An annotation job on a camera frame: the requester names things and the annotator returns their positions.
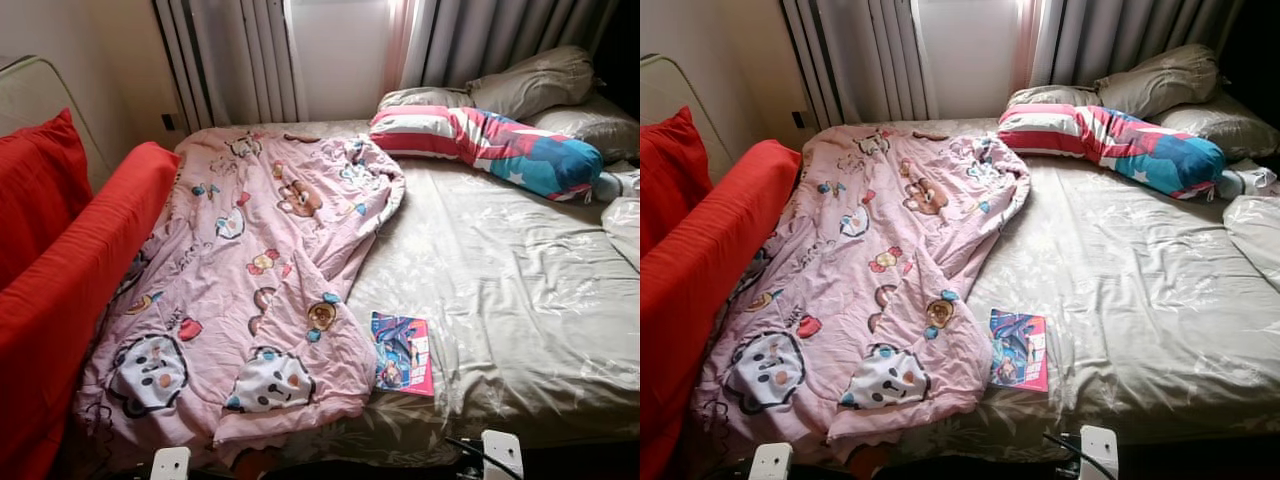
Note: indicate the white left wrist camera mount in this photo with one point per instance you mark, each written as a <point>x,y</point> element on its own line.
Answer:
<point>772,463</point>
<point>170,465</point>

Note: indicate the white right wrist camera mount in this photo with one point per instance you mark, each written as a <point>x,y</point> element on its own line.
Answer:
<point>503,455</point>
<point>1098,452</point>

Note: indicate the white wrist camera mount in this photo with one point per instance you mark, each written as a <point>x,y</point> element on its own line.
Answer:
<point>503,455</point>
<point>1098,452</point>
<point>772,463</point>
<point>170,465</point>

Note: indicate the colourful cartoon book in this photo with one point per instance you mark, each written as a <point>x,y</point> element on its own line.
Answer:
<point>1018,350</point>
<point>400,355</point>

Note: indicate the pink blue striped bolster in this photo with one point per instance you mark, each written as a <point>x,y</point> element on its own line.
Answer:
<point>500,150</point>
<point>1130,150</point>

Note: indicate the large beige pillow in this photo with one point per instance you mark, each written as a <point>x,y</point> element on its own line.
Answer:
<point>1160,82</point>
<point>535,85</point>

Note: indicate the bed with beige floral sheet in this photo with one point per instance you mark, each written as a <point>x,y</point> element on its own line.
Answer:
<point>1130,300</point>
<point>500,300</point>

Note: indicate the red fabric sofa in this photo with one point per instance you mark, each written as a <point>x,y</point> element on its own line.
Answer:
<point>70,270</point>
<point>700,270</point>

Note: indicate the white crumpled cloth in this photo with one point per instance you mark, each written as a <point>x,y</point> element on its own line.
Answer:
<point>1250,181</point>
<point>620,184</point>

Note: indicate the flat beige pillow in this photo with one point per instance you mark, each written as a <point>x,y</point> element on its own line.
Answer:
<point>1050,95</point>
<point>425,97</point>

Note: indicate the white quilted mattress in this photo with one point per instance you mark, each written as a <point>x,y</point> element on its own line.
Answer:
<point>675,95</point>
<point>40,95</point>

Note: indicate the beige floral duvet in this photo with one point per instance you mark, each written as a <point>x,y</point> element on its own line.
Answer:
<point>625,230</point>
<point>1255,235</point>

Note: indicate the red fabric cushion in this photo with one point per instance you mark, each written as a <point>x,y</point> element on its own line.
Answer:
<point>35,190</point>
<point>670,180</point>

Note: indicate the pink cartoon print blanket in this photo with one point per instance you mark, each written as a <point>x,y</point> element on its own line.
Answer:
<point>250,250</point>
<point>870,250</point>

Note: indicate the grey pleated curtain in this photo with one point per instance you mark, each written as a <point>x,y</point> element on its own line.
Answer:
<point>860,60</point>
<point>1130,35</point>
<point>500,35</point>
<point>230,60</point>

